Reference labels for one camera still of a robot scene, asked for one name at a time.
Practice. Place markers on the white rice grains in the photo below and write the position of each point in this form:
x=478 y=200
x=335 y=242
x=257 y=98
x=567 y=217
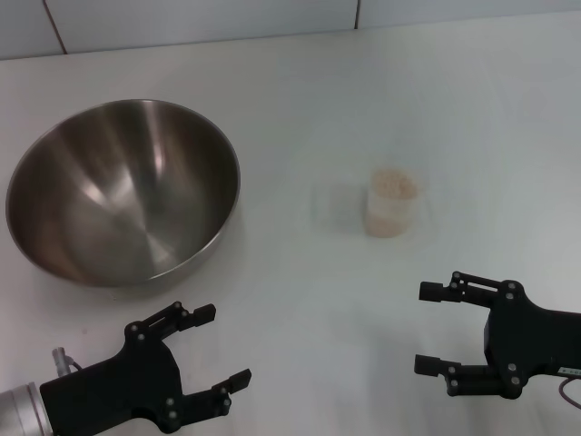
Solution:
x=395 y=181

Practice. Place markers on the stainless steel mixing bowl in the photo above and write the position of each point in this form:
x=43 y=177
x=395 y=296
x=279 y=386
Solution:
x=118 y=191

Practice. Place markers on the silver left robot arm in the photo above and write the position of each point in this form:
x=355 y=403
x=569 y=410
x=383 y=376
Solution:
x=20 y=409

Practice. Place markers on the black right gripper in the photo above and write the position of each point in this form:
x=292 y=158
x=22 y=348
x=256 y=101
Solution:
x=526 y=340

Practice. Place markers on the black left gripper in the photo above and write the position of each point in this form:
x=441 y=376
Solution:
x=136 y=377

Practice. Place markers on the clear plastic cup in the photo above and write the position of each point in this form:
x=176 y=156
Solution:
x=390 y=213

